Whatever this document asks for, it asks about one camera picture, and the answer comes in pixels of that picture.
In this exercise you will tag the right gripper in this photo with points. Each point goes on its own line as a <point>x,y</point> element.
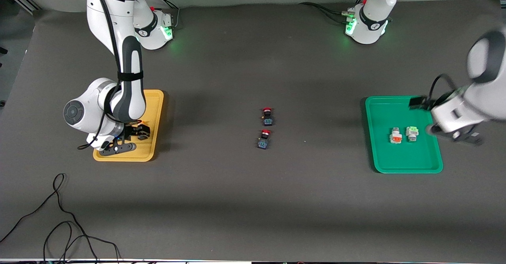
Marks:
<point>132,130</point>

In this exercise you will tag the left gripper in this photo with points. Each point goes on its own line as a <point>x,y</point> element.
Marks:
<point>418,102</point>

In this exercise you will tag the white green button switch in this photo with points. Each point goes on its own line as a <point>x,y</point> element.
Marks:
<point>412,133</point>

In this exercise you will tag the white orange button switch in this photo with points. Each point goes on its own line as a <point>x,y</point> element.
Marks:
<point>395,136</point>

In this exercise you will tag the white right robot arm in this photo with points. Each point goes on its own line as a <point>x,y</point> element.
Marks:
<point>106,27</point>

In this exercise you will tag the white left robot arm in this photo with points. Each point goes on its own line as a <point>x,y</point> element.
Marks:
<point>371,19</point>

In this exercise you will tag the yellow plastic tray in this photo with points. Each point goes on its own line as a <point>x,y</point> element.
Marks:
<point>152,110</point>

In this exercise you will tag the green plastic tray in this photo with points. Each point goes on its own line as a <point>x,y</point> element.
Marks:
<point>395,157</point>

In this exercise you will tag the dark grey table mat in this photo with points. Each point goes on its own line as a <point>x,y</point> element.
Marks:
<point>253,200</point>

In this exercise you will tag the red push button switch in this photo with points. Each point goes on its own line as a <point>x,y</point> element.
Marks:
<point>267,117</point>
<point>264,140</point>

